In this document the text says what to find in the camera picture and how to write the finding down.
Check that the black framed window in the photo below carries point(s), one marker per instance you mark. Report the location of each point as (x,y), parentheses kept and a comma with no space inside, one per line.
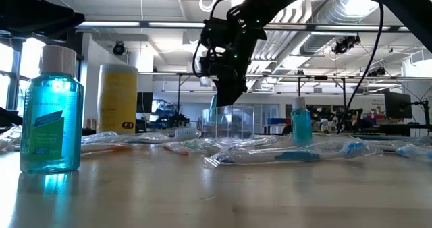
(6,59)

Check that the red white toothbrush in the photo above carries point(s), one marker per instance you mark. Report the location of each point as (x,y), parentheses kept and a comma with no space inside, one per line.
(179,149)

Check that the clear plastic cup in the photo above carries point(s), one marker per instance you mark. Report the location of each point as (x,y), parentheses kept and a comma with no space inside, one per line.
(187,133)

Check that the clear acrylic box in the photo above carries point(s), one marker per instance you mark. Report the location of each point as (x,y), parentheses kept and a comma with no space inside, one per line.
(236,123)

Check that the blue storage bin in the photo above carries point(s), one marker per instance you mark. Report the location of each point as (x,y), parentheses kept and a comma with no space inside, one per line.
(278,121)

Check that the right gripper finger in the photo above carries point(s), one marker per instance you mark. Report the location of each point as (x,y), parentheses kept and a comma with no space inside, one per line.
(229,93)

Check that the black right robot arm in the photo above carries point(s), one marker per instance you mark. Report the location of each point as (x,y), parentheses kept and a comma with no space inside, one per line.
(280,2)

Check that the black aluminium table frame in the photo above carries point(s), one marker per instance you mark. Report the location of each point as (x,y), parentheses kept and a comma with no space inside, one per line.
(89,132)

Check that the green white toothbrush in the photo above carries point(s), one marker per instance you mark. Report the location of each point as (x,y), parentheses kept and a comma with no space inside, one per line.
(206,146)

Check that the black computer monitor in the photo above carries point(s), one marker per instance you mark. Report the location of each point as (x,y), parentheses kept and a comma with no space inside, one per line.
(398,105)

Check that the black ceiling camera rig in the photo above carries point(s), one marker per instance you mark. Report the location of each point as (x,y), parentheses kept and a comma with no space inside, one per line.
(344,46)
(377,73)

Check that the black ceiling camera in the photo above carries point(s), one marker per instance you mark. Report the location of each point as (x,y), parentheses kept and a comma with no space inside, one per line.
(119,48)

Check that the ceiling light strip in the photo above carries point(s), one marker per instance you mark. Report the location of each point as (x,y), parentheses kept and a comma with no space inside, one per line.
(175,24)
(108,24)
(351,28)

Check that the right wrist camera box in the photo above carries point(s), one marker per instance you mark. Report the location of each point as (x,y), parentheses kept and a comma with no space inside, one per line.
(216,32)

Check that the yellow wipes canister white lid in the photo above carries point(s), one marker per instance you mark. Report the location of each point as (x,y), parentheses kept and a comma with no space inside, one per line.
(116,100)

